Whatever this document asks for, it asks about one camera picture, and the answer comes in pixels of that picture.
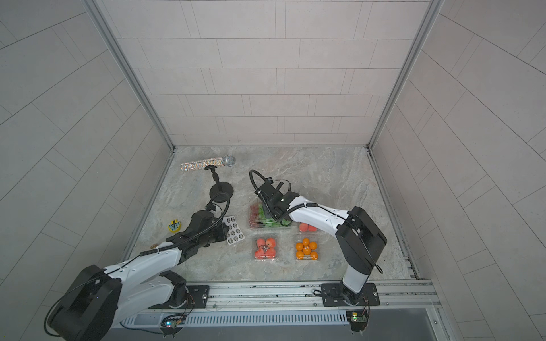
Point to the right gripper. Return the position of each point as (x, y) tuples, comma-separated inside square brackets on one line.
[(266, 205)]

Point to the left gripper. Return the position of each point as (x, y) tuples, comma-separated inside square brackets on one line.
[(222, 227)]

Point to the fruit sticker sheet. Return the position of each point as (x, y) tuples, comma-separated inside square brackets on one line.
[(234, 233)]

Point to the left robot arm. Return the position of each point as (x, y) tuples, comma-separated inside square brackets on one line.
[(101, 297)]

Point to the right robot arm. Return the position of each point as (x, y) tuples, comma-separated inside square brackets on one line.
[(359, 238)]

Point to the orange fruit box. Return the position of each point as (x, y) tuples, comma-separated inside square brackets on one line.
[(306, 249)]

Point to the clear grape box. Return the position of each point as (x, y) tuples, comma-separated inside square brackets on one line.
[(259, 220)]

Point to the far tomato box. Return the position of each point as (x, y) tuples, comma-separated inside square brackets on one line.
[(306, 228)]

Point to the black microphone stand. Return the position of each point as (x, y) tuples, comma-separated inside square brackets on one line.
[(221, 191)]

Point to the yellow toy piece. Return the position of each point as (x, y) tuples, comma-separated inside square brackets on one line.
[(174, 226)]

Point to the glitter microphone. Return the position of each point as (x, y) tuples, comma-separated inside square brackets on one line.
[(227, 160)]

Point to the left circuit board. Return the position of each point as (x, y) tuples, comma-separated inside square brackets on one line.
[(172, 324)]

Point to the circuit board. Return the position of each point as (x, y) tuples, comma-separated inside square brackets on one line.
[(358, 320), (172, 324)]

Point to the right circuit board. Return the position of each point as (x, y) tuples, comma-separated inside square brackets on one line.
[(358, 320)]

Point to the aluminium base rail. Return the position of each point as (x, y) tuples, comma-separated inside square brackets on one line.
[(310, 295)]

